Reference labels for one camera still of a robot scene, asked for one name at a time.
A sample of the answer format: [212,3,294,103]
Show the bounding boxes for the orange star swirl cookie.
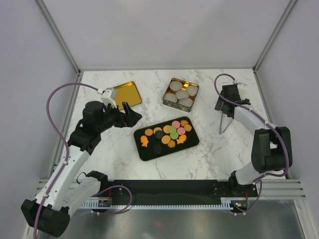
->
[180,119,188,127]

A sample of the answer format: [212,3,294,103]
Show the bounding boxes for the metal serving tongs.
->
[218,113,233,135]

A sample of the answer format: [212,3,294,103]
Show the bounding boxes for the green christmas cookie tin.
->
[162,78,200,113]

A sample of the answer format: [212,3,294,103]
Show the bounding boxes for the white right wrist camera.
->
[233,80,248,100]

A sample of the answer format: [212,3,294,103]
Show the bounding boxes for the pink round cookie upper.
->
[171,120,180,128]

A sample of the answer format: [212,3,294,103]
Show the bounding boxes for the white paper cup centre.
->
[175,90,189,100]

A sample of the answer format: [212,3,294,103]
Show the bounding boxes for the white paper cup top-right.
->
[186,85,198,97]

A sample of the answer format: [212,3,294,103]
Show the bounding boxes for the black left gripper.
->
[96,102,142,133]

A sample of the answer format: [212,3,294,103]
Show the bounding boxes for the dark green rectangular tray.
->
[134,117,199,161]

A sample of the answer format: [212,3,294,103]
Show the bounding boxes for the right aluminium frame post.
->
[252,0,299,74]

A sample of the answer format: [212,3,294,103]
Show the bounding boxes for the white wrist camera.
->
[233,80,248,100]
[97,88,117,108]

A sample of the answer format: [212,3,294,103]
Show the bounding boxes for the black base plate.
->
[99,180,258,206]

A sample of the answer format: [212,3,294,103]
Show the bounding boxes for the orange fish cookie left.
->
[140,135,149,147]

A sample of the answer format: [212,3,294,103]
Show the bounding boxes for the left aluminium frame post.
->
[34,0,81,76]

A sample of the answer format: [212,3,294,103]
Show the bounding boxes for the plain orange round cookie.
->
[145,129,153,136]

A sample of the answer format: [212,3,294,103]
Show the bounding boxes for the aluminium frame post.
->
[252,0,299,74]
[34,0,81,76]

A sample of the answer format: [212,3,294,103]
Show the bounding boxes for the white paper cup top-left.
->
[169,81,183,92]

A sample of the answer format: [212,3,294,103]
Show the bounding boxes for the orange fish cookie right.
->
[176,134,187,144]

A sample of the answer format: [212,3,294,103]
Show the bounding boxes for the pink round cookie lower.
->
[176,127,186,135]

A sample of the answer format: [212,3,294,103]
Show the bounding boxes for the orange fish cookie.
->
[140,135,149,147]
[176,134,187,144]

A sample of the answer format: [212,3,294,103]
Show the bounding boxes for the aluminium front rail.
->
[38,177,305,204]

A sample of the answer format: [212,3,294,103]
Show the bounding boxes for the orange flower cookie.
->
[184,124,192,131]

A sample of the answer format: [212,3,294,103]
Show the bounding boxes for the green round cookie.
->
[168,125,176,133]
[170,132,179,139]

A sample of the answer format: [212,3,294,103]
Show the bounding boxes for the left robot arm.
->
[21,101,142,238]

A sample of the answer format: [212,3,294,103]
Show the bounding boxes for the gold tin lid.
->
[114,81,142,111]

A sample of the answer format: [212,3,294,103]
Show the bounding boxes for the pink round cookie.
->
[171,120,180,128]
[176,127,186,135]

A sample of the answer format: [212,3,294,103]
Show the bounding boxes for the white paper cup bottom-right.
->
[178,98,193,107]

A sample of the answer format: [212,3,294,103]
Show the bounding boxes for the dotted orange round cookie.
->
[153,127,162,134]

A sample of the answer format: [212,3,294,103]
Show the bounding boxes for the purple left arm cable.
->
[33,83,100,237]

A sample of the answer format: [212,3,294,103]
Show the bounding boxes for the black round cookie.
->
[153,145,162,154]
[155,130,164,139]

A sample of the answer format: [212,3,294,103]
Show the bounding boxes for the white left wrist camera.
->
[97,88,117,108]

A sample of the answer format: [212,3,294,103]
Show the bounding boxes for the white slotted cable duct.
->
[80,198,235,210]

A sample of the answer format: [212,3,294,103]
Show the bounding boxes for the white paper cup bottom-left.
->
[164,93,177,103]

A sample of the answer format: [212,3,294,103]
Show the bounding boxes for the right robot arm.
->
[215,84,293,197]

